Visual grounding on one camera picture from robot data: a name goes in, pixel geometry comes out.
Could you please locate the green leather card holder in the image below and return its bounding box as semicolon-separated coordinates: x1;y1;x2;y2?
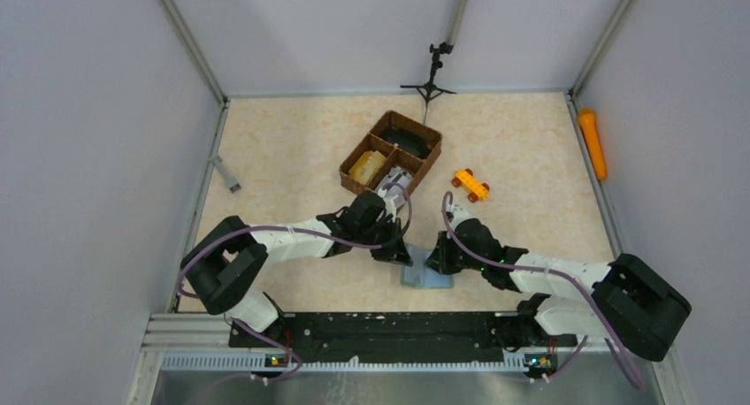
400;243;454;289

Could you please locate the brown woven divided basket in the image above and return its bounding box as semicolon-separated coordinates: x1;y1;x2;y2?
339;110;443;194

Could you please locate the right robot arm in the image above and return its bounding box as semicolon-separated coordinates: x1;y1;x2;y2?
426;218;693;362

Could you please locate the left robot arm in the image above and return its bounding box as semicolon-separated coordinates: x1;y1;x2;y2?
179;192;412;332

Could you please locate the yellow item in basket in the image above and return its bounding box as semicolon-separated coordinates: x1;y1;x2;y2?
348;150;386;185

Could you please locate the small orange red object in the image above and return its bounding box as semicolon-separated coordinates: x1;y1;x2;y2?
451;168;490;203

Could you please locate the black mini tripod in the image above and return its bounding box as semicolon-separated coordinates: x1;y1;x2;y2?
400;42;456;125

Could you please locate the grey small tool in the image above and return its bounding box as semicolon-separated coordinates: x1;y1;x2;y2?
210;155;241;194

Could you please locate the grey pole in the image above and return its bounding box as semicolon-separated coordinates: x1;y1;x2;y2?
445;0;468;49

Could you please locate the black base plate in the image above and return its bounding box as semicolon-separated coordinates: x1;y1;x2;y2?
263;311;578;363

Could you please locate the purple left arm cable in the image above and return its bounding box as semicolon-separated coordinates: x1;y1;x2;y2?
175;182;414;385

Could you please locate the orange cylindrical handle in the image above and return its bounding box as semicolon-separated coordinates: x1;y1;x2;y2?
578;108;608;181

